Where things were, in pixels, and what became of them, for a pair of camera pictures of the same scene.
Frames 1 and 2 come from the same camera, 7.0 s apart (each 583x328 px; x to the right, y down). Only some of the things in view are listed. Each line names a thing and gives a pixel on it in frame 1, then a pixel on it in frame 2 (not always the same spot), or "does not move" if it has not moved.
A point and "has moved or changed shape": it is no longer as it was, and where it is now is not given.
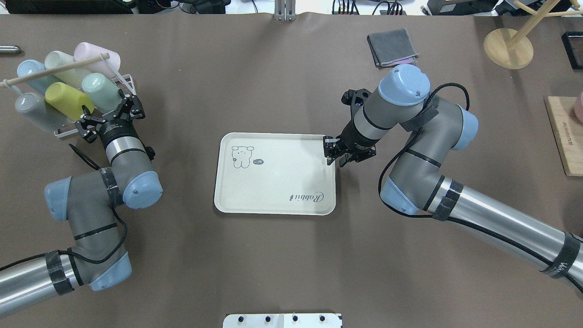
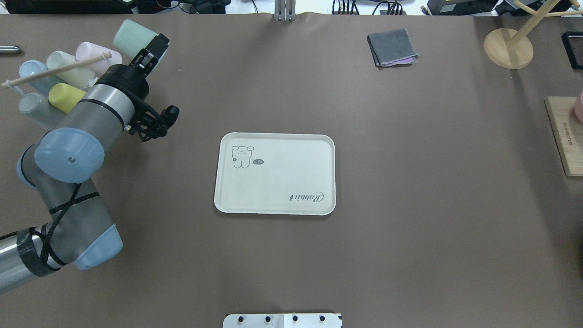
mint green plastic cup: x=105 y=96 has moved or changed shape
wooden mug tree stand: x=511 y=49 does not move
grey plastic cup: x=39 y=112 does not move
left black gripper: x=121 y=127 -> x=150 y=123
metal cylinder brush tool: x=10 y=49 does not move
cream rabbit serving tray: x=273 y=173 does not move
